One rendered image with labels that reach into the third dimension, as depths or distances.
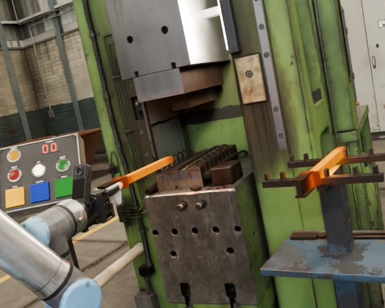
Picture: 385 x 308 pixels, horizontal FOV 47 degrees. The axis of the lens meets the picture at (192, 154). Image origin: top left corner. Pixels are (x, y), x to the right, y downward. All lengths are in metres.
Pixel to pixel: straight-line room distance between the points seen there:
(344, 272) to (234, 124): 1.04
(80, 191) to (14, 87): 10.10
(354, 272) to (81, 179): 0.75
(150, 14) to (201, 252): 0.89
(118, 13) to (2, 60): 9.56
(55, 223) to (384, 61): 6.00
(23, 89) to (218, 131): 9.51
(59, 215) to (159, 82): 0.75
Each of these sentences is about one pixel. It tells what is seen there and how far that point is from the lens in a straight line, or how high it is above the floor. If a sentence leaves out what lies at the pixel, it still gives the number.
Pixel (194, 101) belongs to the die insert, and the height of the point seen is 1.23.
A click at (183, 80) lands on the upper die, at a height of 1.32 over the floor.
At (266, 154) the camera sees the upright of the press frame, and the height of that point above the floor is 0.98.
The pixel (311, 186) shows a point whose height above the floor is 0.99.
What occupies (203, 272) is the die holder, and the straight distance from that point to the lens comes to 1.74.
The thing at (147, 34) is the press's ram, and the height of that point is 1.51.
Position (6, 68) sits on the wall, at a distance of 11.26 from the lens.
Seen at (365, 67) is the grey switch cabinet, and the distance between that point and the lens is 6.76.
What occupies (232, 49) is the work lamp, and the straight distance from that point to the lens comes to 1.66.
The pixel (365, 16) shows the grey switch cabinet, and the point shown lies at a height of 1.71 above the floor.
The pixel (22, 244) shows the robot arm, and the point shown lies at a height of 1.07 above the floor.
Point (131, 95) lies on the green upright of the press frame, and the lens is 1.91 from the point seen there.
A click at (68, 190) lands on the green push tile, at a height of 1.00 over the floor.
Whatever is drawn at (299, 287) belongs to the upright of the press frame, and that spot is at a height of 0.44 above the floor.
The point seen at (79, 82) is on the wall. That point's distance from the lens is 10.43.
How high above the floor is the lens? 1.30
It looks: 9 degrees down
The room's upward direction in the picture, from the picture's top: 12 degrees counter-clockwise
